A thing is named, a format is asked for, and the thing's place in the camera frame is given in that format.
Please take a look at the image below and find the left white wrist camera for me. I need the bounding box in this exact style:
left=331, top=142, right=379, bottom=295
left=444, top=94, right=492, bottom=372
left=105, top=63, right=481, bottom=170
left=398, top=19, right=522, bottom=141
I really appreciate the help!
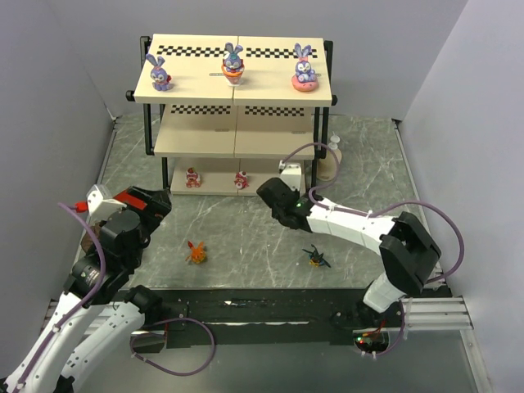
left=74, top=184, right=126, bottom=220

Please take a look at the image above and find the strawberry cake slice toy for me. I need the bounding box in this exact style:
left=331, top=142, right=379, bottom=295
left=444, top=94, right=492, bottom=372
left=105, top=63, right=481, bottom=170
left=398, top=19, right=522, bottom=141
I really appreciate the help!
left=185, top=167, right=201, bottom=188

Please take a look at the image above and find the purple bunny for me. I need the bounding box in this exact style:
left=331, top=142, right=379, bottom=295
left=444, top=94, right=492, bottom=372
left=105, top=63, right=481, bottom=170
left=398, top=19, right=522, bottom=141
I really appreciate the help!
left=222, top=43, right=245, bottom=87
left=291, top=43, right=318, bottom=93
left=146, top=54, right=173, bottom=92

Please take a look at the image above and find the beige three-tier shelf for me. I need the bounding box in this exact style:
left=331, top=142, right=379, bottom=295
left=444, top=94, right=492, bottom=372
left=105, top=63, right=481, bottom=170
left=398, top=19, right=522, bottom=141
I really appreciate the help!
left=126, top=34, right=337, bottom=196

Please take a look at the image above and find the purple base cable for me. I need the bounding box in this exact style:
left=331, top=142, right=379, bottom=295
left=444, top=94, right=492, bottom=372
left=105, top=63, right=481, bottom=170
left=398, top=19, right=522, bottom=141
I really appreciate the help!
left=129, top=318, right=216, bottom=377

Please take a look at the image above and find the cream pump bottle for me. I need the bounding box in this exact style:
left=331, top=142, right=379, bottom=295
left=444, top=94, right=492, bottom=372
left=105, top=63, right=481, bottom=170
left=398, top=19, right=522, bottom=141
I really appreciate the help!
left=317, top=134, right=342, bottom=182

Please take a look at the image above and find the red cardboard box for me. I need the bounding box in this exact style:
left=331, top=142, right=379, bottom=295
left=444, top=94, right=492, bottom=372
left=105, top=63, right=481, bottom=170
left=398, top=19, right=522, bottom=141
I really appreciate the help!
left=114, top=190, right=147, bottom=210

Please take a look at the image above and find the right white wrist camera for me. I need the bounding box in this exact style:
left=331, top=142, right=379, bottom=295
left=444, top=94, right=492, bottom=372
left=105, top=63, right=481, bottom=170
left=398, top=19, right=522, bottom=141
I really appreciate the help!
left=278, top=160, right=303, bottom=192

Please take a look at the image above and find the green and brown plush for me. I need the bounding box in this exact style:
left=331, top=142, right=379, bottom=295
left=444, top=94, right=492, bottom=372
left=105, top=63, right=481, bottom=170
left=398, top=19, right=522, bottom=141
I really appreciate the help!
left=80, top=222, right=101, bottom=253

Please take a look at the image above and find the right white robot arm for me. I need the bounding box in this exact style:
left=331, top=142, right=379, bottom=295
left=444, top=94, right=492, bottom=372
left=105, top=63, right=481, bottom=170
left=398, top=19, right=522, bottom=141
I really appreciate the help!
left=257, top=178, right=441, bottom=313

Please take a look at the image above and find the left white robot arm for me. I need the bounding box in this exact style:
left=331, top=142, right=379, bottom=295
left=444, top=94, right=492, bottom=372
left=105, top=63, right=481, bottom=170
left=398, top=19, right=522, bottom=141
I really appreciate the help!
left=1, top=184, right=172, bottom=392

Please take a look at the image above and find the orange fox toy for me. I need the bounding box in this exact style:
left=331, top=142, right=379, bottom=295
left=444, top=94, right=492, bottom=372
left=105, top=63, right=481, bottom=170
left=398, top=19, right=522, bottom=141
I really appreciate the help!
left=185, top=241, right=207, bottom=264

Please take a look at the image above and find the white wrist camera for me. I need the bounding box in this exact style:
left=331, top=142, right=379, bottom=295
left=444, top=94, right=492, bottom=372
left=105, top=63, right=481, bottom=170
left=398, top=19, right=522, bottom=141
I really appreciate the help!
left=74, top=184, right=126, bottom=220
left=278, top=160, right=303, bottom=192

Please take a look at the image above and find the black dragon toy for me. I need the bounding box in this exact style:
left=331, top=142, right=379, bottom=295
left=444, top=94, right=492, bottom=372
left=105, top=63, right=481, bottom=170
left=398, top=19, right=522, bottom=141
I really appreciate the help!
left=303, top=244, right=332, bottom=268

